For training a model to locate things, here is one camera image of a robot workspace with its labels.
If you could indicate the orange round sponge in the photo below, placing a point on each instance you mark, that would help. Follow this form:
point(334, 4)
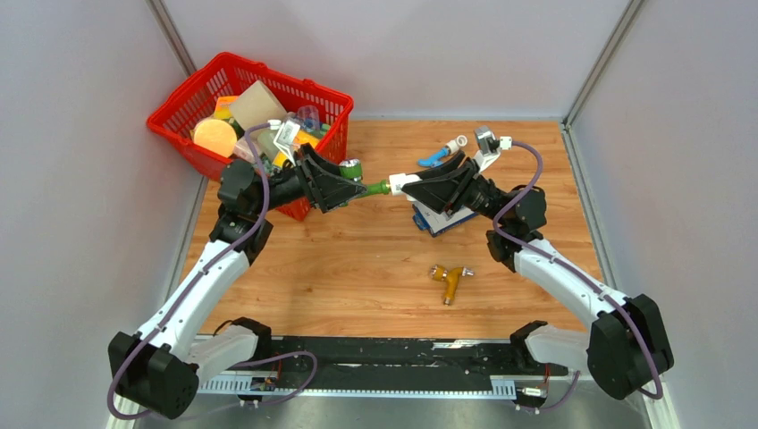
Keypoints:
point(216, 136)

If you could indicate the green water faucet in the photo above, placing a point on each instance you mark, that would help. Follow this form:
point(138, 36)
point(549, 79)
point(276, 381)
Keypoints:
point(352, 169)

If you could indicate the brown cardboard box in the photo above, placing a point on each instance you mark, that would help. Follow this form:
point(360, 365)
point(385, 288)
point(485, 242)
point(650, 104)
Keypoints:
point(256, 105)

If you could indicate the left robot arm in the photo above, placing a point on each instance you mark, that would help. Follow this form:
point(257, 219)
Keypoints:
point(159, 368)

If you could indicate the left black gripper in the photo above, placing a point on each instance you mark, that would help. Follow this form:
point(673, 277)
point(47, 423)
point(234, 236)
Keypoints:
point(341, 188)

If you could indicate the blue faucet with white fitting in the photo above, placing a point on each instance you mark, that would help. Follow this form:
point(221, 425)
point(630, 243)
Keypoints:
point(448, 149)

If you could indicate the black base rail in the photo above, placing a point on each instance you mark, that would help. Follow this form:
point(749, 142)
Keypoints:
point(399, 364)

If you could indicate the orange packet in basket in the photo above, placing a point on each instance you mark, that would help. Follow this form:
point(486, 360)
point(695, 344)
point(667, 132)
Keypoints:
point(222, 109)

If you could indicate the yellow orange snack packet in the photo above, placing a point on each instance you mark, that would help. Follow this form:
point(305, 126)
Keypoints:
point(301, 138)

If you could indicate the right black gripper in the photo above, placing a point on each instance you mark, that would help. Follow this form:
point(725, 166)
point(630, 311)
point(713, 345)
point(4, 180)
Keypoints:
point(441, 193)

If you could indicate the yellow brass faucet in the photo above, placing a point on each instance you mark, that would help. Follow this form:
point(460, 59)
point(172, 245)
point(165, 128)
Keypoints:
point(451, 278)

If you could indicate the pale green soap bar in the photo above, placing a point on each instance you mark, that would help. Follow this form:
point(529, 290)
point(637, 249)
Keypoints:
point(265, 141)

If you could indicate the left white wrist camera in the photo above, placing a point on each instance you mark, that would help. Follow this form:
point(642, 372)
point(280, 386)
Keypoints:
point(284, 141)

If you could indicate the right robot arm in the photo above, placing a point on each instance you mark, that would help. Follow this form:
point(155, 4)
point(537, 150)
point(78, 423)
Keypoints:
point(625, 347)

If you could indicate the pink wrapped soap bar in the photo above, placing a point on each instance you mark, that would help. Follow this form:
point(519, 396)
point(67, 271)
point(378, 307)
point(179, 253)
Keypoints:
point(243, 151)

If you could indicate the red plastic shopping basket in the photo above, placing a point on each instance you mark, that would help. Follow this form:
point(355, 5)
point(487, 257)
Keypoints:
point(228, 74)

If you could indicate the razor blister pack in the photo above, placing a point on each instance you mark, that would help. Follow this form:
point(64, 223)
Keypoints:
point(436, 224)

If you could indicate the white pipe elbow fitting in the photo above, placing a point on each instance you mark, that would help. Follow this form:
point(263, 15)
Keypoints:
point(398, 181)

